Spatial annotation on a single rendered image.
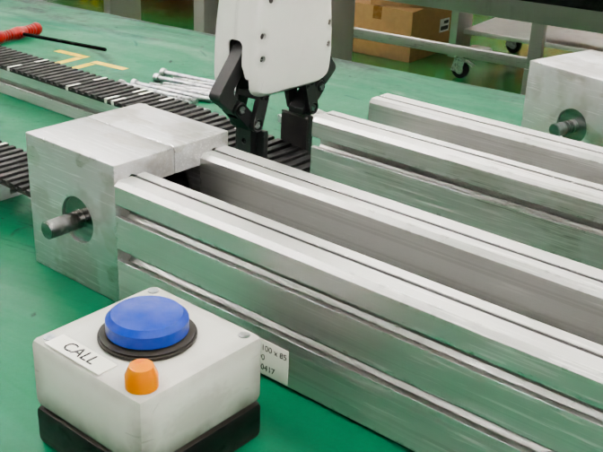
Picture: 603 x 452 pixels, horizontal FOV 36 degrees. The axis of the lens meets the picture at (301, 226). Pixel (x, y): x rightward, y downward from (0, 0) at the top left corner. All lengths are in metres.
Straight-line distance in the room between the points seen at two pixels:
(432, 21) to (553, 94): 3.78
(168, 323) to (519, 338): 0.16
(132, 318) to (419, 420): 0.15
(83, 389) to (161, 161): 0.20
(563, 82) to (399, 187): 0.25
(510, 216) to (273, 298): 0.19
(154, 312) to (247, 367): 0.05
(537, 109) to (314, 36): 0.23
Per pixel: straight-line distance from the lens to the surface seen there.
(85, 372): 0.44
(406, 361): 0.47
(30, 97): 1.04
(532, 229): 0.63
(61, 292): 0.64
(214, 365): 0.44
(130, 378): 0.42
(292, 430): 0.50
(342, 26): 3.14
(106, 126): 0.65
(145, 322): 0.45
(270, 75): 0.76
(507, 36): 4.21
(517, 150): 0.70
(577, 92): 0.87
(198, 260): 0.54
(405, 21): 4.50
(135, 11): 3.69
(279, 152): 0.81
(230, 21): 0.75
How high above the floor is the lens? 1.08
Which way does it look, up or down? 24 degrees down
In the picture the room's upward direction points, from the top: 2 degrees clockwise
